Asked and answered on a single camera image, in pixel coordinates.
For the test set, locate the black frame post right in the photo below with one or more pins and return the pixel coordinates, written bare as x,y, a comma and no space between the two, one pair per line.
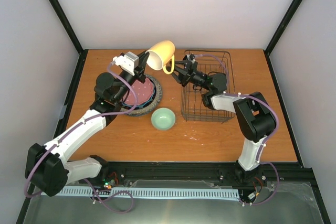
293,7

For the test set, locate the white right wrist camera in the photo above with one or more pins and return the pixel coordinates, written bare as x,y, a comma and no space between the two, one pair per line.
191,57

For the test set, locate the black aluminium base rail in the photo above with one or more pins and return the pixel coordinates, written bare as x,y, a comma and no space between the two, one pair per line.
220,174

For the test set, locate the left electronics board with wires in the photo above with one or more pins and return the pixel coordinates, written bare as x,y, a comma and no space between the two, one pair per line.
110,181

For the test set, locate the dark wire dish rack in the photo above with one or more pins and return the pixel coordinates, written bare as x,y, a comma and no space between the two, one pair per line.
196,102

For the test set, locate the black frame post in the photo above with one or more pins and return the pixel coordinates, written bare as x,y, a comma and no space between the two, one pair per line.
293,7
66,24

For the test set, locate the right connector with wires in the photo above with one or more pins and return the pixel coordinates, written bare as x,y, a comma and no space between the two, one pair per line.
258,184

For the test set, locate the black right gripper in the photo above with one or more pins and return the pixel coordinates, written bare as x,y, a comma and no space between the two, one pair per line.
190,71

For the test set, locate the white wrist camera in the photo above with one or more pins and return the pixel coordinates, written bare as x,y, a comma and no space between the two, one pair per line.
128,62
191,57

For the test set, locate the teal blue plate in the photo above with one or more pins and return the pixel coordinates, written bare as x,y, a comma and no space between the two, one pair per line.
149,102

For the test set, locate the pink polka dot plate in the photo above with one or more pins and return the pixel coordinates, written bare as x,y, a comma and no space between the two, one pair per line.
144,92

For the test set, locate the mint green ceramic bowl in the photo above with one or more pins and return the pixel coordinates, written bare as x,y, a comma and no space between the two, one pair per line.
163,119

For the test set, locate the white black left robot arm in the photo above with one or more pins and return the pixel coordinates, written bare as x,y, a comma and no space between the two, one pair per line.
48,166

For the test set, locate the black frame post left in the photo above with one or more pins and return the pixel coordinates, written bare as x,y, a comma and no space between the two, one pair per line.
66,24

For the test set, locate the light blue slotted cable duct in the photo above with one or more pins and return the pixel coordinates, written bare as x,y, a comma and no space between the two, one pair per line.
172,193

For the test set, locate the yellow ceramic mug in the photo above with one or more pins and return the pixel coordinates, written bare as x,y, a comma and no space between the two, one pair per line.
162,57

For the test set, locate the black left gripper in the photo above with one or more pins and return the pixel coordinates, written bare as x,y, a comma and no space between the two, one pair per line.
139,70

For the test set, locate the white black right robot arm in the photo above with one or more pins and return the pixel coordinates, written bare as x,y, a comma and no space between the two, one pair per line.
257,120

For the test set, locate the speckled large stoneware plate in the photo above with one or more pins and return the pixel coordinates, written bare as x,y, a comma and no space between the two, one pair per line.
154,104

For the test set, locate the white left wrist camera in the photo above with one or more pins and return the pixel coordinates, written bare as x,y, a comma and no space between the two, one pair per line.
128,62

